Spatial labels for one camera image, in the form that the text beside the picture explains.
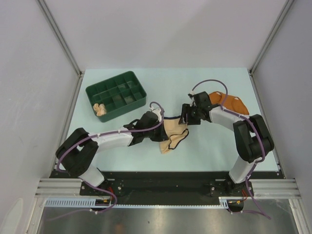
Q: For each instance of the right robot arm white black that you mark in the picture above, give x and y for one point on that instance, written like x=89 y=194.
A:
x=252 y=138

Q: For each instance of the left aluminium frame post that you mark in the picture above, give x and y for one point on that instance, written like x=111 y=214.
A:
x=47 y=13

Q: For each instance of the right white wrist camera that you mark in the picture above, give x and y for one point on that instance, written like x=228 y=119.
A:
x=191 y=95

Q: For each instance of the right aluminium frame post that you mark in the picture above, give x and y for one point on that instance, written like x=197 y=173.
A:
x=273 y=32

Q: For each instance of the beige navy-trimmed underwear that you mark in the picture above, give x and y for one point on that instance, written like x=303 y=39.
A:
x=175 y=132

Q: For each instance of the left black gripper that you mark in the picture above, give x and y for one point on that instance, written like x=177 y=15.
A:
x=162 y=135

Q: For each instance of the green compartment tray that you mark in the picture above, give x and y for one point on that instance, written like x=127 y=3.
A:
x=119 y=95

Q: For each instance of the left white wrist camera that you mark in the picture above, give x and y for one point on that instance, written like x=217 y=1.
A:
x=158 y=112

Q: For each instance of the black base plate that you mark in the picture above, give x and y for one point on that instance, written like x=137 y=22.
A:
x=175 y=187

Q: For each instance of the peach boxer underwear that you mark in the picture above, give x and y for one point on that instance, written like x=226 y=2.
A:
x=99 y=109

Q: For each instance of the white slotted cable duct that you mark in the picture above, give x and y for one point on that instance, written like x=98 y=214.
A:
x=102 y=203

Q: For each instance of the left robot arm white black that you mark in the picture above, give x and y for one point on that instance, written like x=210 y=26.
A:
x=76 y=154

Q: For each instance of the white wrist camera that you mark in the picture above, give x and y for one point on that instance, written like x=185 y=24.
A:
x=191 y=95
x=158 y=112

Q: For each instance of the orange brown underwear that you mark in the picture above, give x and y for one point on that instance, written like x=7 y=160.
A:
x=232 y=103

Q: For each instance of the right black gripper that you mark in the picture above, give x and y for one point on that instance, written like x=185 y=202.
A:
x=186 y=109

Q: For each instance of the aluminium frame post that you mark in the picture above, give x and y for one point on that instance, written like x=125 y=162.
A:
x=47 y=13
x=273 y=32

